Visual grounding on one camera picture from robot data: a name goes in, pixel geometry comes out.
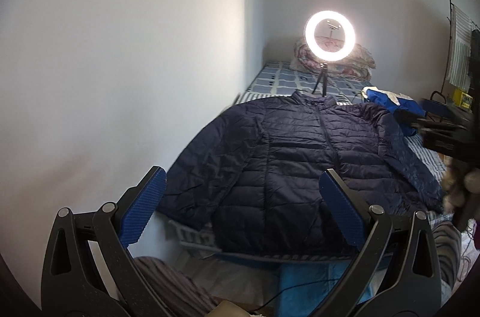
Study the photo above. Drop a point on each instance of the navy quilted puffer jacket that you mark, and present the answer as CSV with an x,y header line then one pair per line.
x,y
300,170

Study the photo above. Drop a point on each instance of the blue white striped bed sheet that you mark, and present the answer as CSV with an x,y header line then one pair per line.
x,y
427,155

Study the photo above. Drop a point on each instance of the black mini tripod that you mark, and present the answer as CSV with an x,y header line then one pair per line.
x,y
322,79

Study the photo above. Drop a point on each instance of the blue under-bed box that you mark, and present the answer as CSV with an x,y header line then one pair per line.
x,y
304,286

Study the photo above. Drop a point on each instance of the blue white crumpled jacket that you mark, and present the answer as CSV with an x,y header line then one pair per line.
x,y
403,107

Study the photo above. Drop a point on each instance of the striped hanging towel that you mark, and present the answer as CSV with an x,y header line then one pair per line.
x,y
460,48

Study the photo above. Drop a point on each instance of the black metal clothes rack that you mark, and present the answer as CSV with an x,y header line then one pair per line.
x,y
474,55

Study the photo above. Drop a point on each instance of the blue checked blanket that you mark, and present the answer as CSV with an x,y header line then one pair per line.
x,y
277,79

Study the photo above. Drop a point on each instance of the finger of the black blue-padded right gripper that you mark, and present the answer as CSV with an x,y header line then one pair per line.
x,y
396,271

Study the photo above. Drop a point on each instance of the white glowing ring light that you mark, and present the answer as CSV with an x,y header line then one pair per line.
x,y
335,22

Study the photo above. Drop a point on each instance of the yellow box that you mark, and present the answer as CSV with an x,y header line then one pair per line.
x,y
462,99

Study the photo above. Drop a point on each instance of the floral folded quilt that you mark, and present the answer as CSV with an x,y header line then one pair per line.
x,y
358,64

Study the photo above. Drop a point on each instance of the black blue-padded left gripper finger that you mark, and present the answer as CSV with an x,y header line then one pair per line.
x,y
88,270

